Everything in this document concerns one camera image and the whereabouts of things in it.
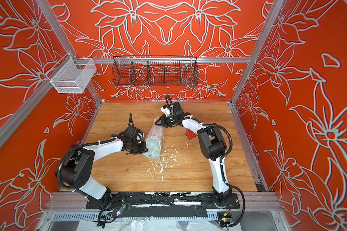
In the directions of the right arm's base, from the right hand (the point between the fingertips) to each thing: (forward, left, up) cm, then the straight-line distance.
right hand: (156, 121), depth 92 cm
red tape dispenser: (-5, -23, -8) cm, 25 cm away
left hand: (-14, +5, -11) cm, 19 cm away
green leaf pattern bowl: (-15, +1, -7) cm, 16 cm away
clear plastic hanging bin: (+21, +56, +20) cm, 63 cm away
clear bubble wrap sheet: (-7, -1, -2) cm, 7 cm away
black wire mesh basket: (+33, +2, +17) cm, 37 cm away
